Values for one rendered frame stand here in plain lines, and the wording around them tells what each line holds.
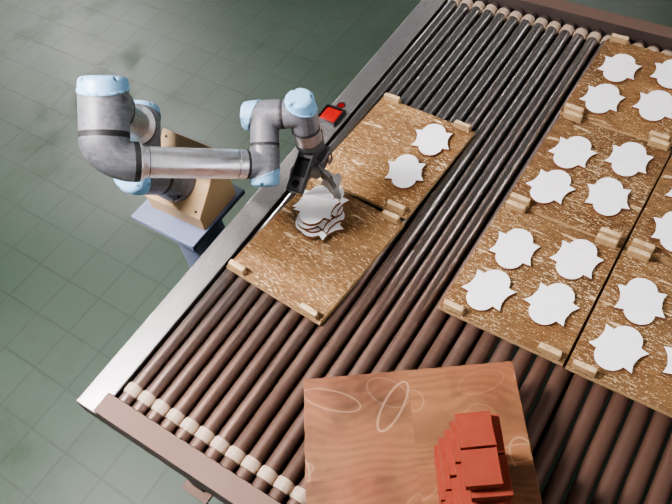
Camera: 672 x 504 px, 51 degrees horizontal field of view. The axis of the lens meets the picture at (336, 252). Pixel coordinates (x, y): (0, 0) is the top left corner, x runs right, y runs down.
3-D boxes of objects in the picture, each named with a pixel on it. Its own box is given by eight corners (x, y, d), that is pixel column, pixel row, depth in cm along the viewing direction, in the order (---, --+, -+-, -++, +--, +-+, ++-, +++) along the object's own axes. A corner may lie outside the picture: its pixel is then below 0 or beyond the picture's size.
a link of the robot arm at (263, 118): (239, 142, 178) (282, 141, 177) (238, 97, 177) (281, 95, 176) (247, 145, 186) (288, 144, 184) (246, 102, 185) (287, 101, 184)
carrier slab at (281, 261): (227, 269, 208) (226, 266, 207) (313, 179, 225) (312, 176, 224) (320, 326, 193) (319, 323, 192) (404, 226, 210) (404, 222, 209)
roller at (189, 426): (176, 438, 184) (170, 431, 180) (500, 13, 271) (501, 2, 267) (190, 447, 182) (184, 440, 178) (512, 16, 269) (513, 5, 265)
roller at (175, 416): (161, 429, 186) (155, 422, 182) (488, 10, 273) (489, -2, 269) (175, 438, 184) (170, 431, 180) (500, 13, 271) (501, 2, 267)
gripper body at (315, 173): (334, 161, 198) (329, 130, 189) (321, 183, 194) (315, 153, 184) (309, 155, 201) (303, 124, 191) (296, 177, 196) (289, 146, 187)
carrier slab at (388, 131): (313, 177, 226) (312, 173, 225) (384, 99, 243) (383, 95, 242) (406, 220, 211) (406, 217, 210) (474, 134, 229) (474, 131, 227)
